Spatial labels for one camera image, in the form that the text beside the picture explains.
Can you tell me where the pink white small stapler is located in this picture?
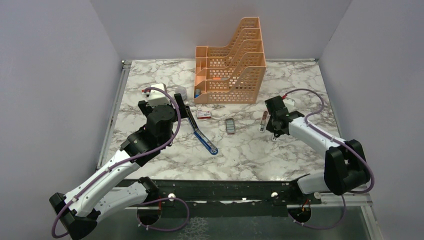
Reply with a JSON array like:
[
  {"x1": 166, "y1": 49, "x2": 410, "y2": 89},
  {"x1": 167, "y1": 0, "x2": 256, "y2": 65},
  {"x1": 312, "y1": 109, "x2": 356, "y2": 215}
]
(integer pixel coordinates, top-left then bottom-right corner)
[{"x1": 259, "y1": 111, "x2": 268, "y2": 133}]

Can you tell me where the red white staple box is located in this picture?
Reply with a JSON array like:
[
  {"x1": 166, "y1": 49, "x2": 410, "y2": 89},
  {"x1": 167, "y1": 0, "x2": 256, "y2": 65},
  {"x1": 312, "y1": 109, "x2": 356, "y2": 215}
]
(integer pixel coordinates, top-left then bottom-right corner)
[{"x1": 196, "y1": 109, "x2": 212, "y2": 120}]

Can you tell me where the staple tray with staples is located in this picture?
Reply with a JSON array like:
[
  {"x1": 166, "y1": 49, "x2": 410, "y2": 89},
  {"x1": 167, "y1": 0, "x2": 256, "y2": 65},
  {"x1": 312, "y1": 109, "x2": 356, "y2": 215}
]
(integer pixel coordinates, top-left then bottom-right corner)
[{"x1": 225, "y1": 118, "x2": 236, "y2": 135}]

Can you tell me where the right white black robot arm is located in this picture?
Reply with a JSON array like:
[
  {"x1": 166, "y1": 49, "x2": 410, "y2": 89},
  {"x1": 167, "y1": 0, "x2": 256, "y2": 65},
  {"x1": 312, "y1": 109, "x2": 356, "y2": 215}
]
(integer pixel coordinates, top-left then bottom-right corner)
[{"x1": 265, "y1": 96, "x2": 372, "y2": 204}]

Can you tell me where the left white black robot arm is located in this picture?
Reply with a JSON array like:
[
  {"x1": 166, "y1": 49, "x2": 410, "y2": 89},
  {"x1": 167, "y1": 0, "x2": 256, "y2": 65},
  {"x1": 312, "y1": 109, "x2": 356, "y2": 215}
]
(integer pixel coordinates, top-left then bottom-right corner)
[{"x1": 49, "y1": 87, "x2": 187, "y2": 240}]

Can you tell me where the clear plastic jar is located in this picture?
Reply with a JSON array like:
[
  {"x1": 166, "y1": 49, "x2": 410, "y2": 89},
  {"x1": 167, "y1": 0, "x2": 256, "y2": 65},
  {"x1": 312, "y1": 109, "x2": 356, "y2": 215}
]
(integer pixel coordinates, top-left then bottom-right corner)
[{"x1": 175, "y1": 86, "x2": 187, "y2": 100}]

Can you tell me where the blue item in organizer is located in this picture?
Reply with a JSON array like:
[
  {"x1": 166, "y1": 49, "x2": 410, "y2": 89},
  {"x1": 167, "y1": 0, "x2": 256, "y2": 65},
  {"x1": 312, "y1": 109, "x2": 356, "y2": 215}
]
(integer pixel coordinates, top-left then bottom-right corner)
[{"x1": 194, "y1": 88, "x2": 202, "y2": 98}]

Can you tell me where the orange plastic file organizer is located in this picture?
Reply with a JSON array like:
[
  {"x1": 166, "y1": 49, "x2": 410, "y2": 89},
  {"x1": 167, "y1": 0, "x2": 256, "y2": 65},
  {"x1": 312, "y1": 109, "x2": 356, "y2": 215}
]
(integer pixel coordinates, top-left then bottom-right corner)
[{"x1": 193, "y1": 17, "x2": 267, "y2": 104}]

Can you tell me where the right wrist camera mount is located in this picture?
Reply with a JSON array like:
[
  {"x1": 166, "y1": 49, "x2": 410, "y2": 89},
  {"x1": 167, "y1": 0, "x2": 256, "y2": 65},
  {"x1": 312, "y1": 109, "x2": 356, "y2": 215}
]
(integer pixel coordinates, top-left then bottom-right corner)
[{"x1": 283, "y1": 98, "x2": 296, "y2": 109}]

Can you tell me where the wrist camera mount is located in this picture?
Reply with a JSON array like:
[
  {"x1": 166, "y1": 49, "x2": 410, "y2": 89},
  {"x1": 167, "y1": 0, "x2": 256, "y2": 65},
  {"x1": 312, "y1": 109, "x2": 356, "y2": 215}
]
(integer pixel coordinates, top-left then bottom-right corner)
[
  {"x1": 283, "y1": 98, "x2": 296, "y2": 109},
  {"x1": 142, "y1": 83, "x2": 171, "y2": 108}
]

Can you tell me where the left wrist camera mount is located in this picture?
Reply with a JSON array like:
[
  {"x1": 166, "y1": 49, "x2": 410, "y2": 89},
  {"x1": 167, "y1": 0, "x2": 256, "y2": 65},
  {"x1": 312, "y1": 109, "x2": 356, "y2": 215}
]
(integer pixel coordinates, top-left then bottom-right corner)
[{"x1": 142, "y1": 83, "x2": 171, "y2": 108}]

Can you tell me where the left aluminium side rail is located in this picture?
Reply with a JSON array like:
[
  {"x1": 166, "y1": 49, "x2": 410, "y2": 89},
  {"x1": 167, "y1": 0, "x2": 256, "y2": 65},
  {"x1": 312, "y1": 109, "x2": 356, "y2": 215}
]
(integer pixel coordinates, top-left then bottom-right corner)
[{"x1": 95, "y1": 60, "x2": 133, "y2": 171}]

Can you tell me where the aluminium front rail frame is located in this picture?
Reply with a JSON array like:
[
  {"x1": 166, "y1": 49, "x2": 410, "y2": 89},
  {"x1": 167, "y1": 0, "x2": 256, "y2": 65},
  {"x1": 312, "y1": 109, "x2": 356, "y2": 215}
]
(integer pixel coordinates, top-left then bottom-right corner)
[{"x1": 69, "y1": 183, "x2": 382, "y2": 240}]

